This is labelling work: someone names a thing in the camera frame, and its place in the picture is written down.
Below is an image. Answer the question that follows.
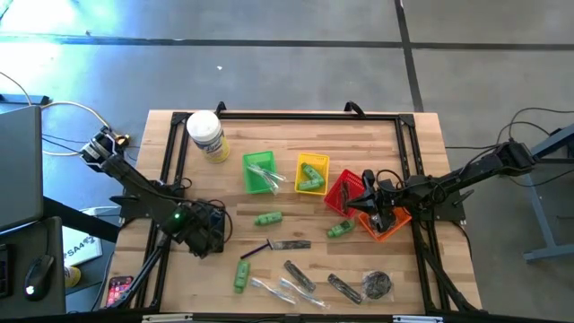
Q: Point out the orange plastic basket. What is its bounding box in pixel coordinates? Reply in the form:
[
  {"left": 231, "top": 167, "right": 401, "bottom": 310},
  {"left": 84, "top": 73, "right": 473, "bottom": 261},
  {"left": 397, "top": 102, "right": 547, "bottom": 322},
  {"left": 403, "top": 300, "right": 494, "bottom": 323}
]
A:
[{"left": 357, "top": 206, "right": 413, "bottom": 244}]

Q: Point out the grey metal table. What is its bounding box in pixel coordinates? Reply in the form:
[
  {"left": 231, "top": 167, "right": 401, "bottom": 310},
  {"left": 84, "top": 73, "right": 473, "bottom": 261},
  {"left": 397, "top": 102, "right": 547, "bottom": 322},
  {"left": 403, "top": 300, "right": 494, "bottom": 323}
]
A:
[{"left": 522, "top": 123, "right": 574, "bottom": 263}]

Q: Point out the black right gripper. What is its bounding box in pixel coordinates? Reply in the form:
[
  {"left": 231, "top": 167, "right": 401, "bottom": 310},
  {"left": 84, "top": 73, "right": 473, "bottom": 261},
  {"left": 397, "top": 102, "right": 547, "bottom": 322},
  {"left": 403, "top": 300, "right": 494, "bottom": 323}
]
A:
[{"left": 344, "top": 169, "right": 407, "bottom": 233}]

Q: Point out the purple disposable razor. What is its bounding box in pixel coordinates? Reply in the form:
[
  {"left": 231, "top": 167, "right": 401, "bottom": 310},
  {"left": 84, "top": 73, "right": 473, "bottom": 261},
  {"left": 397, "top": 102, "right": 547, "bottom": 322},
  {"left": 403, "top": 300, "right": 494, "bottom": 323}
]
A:
[{"left": 239, "top": 238, "right": 275, "bottom": 261}]

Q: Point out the bagged black hair brush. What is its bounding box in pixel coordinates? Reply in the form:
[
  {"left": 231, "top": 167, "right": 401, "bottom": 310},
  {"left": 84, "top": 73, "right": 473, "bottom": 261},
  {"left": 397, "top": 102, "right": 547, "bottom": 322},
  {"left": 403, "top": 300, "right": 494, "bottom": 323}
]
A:
[{"left": 361, "top": 270, "right": 395, "bottom": 301}]

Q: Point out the smartphone with red case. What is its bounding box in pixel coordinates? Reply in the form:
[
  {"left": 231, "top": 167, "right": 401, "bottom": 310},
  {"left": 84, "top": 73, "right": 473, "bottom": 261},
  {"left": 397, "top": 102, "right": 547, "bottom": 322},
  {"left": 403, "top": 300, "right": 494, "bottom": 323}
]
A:
[{"left": 105, "top": 275, "right": 135, "bottom": 310}]

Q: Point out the black floor cable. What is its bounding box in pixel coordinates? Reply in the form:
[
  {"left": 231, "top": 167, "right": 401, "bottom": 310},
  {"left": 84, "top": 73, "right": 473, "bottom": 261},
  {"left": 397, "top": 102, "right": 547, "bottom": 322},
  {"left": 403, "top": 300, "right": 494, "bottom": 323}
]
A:
[{"left": 492, "top": 106, "right": 574, "bottom": 176}]

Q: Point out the yellow plastic basket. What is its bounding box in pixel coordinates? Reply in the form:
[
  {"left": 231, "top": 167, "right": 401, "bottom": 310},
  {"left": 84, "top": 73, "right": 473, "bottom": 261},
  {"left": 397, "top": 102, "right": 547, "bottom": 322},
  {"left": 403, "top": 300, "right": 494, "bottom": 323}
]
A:
[{"left": 293, "top": 153, "right": 331, "bottom": 197}]

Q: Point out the silver frame bracket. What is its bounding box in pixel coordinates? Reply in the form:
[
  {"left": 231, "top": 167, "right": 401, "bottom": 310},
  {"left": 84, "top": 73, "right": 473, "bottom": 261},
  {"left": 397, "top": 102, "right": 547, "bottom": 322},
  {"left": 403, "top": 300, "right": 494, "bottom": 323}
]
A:
[
  {"left": 142, "top": 313, "right": 194, "bottom": 323},
  {"left": 392, "top": 315, "right": 445, "bottom": 323}
]

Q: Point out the black plastic basket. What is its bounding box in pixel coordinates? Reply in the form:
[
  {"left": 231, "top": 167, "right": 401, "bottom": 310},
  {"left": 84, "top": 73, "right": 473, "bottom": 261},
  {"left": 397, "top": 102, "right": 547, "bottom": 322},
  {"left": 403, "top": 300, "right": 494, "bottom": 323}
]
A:
[{"left": 199, "top": 205, "right": 228, "bottom": 255}]

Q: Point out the clear plastic bag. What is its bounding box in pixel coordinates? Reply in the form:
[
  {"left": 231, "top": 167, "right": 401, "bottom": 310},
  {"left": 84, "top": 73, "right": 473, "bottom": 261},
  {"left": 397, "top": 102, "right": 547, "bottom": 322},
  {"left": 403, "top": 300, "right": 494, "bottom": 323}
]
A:
[{"left": 279, "top": 276, "right": 328, "bottom": 310}]

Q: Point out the black desk leg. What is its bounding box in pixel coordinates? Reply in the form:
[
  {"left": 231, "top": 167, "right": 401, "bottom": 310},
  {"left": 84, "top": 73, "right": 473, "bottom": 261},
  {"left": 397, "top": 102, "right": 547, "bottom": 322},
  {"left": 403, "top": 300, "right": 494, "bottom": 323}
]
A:
[{"left": 42, "top": 196, "right": 122, "bottom": 244}]

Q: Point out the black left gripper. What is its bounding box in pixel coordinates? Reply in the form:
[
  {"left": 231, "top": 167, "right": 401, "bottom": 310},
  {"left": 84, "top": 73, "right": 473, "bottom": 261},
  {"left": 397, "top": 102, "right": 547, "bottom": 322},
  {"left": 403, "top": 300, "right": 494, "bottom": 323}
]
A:
[{"left": 172, "top": 200, "right": 225, "bottom": 259}]

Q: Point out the white printed booklet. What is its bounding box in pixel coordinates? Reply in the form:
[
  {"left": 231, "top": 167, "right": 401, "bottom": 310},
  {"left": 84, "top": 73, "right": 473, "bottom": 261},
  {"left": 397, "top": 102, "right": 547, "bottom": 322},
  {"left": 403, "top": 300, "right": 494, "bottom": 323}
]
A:
[{"left": 61, "top": 225, "right": 103, "bottom": 268}]

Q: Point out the red plastic basket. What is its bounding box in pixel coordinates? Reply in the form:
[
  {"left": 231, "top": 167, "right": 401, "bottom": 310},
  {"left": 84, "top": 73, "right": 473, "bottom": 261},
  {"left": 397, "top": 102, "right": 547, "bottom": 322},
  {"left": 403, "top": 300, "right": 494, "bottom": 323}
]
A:
[{"left": 323, "top": 168, "right": 369, "bottom": 219}]

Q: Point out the green plastic basket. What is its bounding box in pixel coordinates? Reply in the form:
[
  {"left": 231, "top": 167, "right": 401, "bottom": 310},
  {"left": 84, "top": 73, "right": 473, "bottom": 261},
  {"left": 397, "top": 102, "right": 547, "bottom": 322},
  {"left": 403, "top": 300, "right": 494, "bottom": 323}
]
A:
[{"left": 242, "top": 150, "right": 278, "bottom": 195}]

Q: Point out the white cable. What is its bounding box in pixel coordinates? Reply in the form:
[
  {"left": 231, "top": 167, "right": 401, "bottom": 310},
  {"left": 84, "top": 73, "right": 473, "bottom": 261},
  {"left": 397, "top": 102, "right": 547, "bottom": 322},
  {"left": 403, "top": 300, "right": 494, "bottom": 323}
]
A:
[{"left": 0, "top": 71, "right": 113, "bottom": 158}]

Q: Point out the black computer mouse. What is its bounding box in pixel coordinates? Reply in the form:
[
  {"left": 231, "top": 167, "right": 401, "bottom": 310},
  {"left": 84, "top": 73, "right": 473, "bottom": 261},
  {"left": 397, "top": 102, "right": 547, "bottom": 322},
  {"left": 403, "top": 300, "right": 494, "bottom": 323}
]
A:
[{"left": 22, "top": 254, "right": 57, "bottom": 302}]

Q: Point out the yellow-capped bottle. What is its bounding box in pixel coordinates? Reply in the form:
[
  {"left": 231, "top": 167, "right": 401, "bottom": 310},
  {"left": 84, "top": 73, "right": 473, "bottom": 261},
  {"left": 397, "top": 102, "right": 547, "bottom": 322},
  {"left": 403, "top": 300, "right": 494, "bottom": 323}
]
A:
[{"left": 64, "top": 265, "right": 83, "bottom": 289}]

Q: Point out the black aluminium table frame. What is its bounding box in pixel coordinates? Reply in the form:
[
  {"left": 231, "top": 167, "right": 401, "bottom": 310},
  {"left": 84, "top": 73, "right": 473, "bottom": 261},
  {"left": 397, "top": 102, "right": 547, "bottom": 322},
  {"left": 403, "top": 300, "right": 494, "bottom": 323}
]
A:
[{"left": 120, "top": 110, "right": 483, "bottom": 315}]

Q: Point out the white power strip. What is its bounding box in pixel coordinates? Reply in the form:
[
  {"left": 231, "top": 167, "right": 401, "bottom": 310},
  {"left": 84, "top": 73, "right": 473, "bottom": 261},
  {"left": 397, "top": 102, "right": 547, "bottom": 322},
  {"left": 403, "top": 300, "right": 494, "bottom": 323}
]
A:
[{"left": 80, "top": 205, "right": 121, "bottom": 217}]

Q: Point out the yellow disinfecting wipes canister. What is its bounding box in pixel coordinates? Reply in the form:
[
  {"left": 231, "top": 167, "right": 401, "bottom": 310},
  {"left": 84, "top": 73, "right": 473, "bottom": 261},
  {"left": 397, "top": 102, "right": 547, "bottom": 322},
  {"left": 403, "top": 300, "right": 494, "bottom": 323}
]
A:
[{"left": 186, "top": 109, "right": 230, "bottom": 164}]

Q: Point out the green travel bottle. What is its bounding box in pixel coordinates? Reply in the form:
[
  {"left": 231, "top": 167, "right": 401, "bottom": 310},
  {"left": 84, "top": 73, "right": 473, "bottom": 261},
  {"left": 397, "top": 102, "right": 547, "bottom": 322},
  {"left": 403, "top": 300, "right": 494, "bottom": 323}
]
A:
[
  {"left": 300, "top": 161, "right": 325, "bottom": 181},
  {"left": 297, "top": 178, "right": 326, "bottom": 193},
  {"left": 253, "top": 211, "right": 284, "bottom": 227},
  {"left": 233, "top": 259, "right": 252, "bottom": 295},
  {"left": 326, "top": 218, "right": 357, "bottom": 240}
]

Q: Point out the black keyboard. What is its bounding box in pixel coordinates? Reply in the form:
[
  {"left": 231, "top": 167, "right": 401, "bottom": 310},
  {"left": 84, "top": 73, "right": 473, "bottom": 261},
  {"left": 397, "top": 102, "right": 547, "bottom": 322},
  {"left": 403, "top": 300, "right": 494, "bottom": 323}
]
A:
[{"left": 0, "top": 244, "right": 13, "bottom": 300}]

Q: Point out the black side desk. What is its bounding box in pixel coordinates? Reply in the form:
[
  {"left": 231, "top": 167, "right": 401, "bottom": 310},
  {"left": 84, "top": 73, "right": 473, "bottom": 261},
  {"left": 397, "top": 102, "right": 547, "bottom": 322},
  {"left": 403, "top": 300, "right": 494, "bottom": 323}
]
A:
[{"left": 0, "top": 214, "right": 67, "bottom": 318}]

